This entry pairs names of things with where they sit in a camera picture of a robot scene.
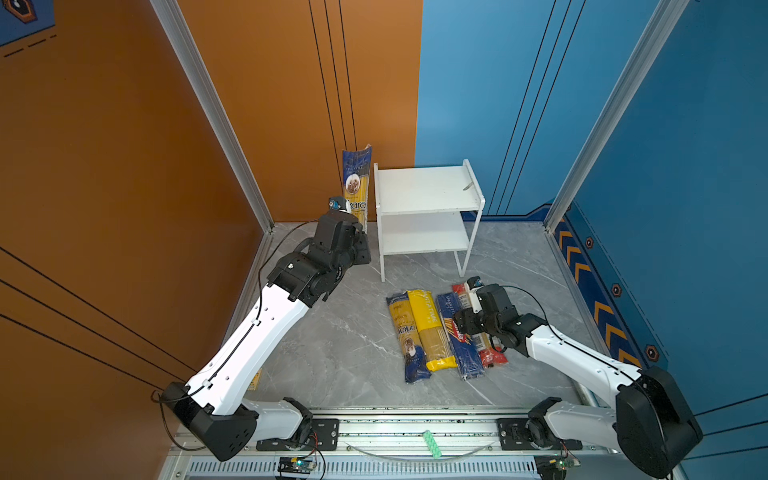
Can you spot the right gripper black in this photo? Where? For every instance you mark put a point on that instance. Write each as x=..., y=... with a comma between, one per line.
x=463, y=321

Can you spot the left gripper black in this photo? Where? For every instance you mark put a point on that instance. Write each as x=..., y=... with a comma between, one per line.
x=358, y=240

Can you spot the Ankara spaghetti bag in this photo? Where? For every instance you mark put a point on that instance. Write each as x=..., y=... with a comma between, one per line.
x=415, y=359
x=356, y=182

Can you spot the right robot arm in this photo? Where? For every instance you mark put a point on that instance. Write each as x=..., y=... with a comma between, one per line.
x=645, y=415

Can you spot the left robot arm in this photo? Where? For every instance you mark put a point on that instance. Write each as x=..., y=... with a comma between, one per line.
x=212, y=403

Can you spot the white two-tier shelf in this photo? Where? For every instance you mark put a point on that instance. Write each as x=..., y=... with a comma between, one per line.
x=423, y=210

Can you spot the red-ended spaghetti bag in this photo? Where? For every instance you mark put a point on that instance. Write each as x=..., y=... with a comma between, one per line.
x=481, y=341

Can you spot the blue Barilla spaghetti box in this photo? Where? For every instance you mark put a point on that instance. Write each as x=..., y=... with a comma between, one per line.
x=468, y=360

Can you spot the yellow Pastatime spaghetti bag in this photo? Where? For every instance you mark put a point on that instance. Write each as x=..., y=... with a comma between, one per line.
x=431, y=331

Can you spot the green ridged plastic piece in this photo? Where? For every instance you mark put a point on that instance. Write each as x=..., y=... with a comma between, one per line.
x=432, y=444

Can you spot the right green circuit board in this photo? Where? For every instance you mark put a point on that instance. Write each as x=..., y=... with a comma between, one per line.
x=555, y=468

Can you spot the green circuit board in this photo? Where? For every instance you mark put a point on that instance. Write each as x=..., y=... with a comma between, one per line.
x=298, y=467
x=555, y=468

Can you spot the left green circuit board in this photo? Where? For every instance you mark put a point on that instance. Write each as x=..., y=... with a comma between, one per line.
x=298, y=467

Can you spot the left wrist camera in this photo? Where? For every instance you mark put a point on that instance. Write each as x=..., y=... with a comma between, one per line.
x=339, y=203

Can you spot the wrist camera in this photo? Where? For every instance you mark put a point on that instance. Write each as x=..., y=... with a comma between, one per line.
x=339, y=203
x=473, y=284

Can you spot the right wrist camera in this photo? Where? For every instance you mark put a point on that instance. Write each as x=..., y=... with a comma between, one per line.
x=473, y=284

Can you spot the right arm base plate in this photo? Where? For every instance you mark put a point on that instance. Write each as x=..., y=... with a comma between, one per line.
x=518, y=433

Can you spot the aluminium front rail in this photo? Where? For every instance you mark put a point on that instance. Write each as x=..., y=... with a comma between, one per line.
x=387, y=443

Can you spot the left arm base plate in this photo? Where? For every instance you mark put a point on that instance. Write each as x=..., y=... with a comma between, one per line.
x=321, y=433

